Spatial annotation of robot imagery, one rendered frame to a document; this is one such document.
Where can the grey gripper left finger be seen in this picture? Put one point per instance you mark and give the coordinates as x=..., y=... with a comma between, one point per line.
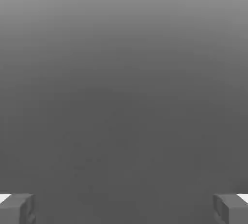
x=15, y=209

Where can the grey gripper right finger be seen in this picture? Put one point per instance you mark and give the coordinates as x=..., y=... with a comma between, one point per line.
x=232, y=209

